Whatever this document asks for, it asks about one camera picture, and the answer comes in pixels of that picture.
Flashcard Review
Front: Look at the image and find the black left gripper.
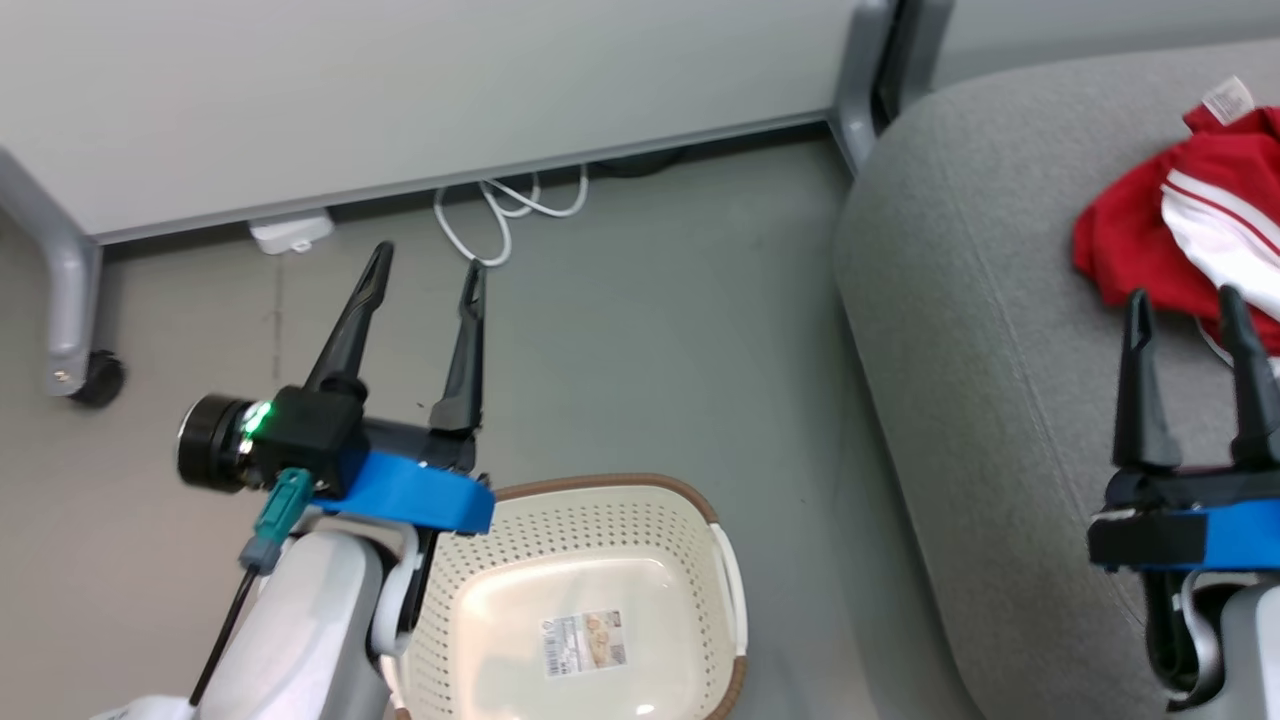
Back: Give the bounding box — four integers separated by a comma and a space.
178, 241, 488, 493

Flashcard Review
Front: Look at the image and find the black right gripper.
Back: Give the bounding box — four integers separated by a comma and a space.
1104, 284, 1280, 517

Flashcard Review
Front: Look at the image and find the red white garment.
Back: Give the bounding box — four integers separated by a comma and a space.
1073, 75, 1280, 383

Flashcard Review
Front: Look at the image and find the cream perforated laundry basket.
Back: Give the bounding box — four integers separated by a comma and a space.
385, 473, 749, 720

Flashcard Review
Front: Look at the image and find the printed sticker in basket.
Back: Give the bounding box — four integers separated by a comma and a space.
543, 610, 629, 680

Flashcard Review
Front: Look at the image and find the white power adapter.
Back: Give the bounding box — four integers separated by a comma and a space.
248, 210, 337, 257

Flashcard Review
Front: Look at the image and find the grey fabric sofa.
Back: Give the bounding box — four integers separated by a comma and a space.
833, 40, 1280, 720

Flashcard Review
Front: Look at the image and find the white partition panel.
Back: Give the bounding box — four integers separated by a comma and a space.
0, 0, 881, 246

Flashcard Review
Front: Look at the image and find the black caster wheel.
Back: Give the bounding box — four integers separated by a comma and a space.
68, 350, 128, 408

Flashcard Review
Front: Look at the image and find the grey partition leg with caster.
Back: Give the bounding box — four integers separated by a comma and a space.
0, 148, 105, 399

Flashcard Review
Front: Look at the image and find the white looped floor cable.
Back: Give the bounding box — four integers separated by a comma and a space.
433, 165, 591, 268

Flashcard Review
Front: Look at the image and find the black cable with teal plug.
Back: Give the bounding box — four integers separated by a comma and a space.
188, 468, 316, 707

